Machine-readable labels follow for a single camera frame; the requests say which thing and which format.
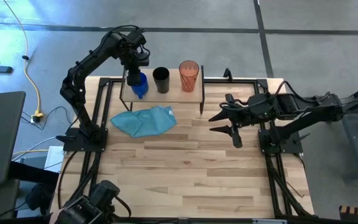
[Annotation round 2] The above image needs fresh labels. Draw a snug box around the orange faceted translucent cup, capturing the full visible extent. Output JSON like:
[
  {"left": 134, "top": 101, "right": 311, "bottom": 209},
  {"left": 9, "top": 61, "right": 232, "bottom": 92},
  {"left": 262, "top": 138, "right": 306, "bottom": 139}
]
[{"left": 178, "top": 60, "right": 200, "bottom": 93}]

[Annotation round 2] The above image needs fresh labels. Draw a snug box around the black aluminium table frame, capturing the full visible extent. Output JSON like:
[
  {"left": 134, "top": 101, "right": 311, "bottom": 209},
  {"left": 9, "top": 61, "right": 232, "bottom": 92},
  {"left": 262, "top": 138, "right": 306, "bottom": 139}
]
[{"left": 63, "top": 67, "right": 315, "bottom": 224}]

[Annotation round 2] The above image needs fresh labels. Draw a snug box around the yellow floor cable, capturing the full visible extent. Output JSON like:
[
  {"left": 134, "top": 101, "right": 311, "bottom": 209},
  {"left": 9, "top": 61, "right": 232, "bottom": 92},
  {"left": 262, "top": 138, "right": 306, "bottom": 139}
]
[{"left": 2, "top": 0, "right": 43, "bottom": 114}]

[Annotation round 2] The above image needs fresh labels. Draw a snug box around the yellow and black power plug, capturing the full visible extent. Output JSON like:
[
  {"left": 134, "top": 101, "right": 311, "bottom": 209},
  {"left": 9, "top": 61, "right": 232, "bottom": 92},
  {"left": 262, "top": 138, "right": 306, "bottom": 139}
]
[{"left": 30, "top": 109, "right": 45, "bottom": 124}]

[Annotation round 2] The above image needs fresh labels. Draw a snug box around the wooden shelf with black frame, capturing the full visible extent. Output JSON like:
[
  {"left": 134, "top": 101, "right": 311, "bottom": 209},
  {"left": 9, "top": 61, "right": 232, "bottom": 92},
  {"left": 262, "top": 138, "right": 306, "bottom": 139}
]
[{"left": 119, "top": 64, "right": 206, "bottom": 115}]

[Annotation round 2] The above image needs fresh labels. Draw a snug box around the teal cloth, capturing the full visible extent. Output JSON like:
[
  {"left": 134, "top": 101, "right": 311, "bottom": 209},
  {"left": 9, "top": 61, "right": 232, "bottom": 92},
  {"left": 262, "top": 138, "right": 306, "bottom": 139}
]
[{"left": 109, "top": 105, "right": 178, "bottom": 139}]

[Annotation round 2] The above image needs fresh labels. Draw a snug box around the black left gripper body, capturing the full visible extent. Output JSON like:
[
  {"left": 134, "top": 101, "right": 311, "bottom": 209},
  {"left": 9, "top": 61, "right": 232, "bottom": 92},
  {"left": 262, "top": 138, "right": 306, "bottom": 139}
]
[{"left": 121, "top": 49, "right": 140, "bottom": 73}]

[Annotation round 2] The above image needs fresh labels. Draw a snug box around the black plastic cup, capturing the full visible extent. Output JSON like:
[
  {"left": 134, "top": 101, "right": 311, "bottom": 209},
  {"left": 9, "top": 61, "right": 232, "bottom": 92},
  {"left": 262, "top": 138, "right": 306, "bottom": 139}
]
[{"left": 152, "top": 67, "right": 170, "bottom": 95}]

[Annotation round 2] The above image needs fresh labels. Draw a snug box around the black device with cables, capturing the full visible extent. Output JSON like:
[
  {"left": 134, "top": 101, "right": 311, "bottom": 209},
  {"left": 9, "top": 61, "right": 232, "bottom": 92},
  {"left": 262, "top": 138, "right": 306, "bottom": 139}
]
[{"left": 54, "top": 179, "right": 132, "bottom": 224}]

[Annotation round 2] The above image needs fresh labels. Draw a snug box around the blue plastic cup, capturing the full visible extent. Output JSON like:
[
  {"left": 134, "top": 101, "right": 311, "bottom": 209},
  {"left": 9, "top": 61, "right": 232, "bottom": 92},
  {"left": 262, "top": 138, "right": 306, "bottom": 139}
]
[{"left": 131, "top": 72, "right": 150, "bottom": 100}]

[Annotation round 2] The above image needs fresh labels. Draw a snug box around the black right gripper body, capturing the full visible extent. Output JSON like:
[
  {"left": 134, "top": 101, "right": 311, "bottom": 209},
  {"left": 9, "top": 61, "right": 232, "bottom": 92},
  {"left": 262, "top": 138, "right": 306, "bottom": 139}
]
[{"left": 225, "top": 93, "right": 278, "bottom": 149}]

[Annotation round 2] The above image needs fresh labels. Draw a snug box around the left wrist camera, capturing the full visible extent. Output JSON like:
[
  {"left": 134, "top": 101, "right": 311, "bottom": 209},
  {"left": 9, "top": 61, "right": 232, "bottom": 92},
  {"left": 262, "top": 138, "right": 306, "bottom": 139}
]
[{"left": 137, "top": 46, "right": 151, "bottom": 68}]

